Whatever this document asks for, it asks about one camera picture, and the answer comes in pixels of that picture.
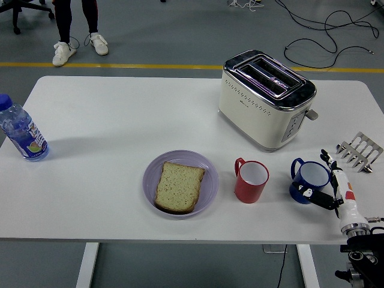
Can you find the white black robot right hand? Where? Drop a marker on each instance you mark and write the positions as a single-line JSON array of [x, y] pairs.
[[348, 207]]

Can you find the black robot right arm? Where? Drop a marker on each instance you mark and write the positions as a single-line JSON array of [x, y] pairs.
[[366, 258]]

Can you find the slice of bread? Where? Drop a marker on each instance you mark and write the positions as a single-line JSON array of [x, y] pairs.
[[178, 187]]

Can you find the black table control panel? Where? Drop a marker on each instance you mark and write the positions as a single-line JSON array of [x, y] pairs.
[[344, 248]]

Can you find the metal toast rack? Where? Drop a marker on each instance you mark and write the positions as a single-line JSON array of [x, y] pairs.
[[360, 150]]

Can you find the white table leg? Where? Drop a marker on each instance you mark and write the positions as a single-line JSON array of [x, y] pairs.
[[309, 267], [87, 267]]

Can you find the grey box under table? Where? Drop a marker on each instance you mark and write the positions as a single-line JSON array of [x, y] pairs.
[[273, 249]]

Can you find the cream and chrome toaster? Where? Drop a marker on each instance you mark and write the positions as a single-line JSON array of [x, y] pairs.
[[249, 120]]

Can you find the purple plate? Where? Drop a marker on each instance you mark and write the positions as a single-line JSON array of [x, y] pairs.
[[150, 186]]

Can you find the yellow floor tape line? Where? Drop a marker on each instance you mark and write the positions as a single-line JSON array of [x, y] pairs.
[[165, 66]]

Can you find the person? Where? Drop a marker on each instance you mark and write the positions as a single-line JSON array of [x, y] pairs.
[[63, 51]]

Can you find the plastic bottle blue cap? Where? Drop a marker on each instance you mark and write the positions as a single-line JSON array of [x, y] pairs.
[[25, 132]]

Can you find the black office chair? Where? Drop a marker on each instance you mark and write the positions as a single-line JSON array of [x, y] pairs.
[[15, 9]]

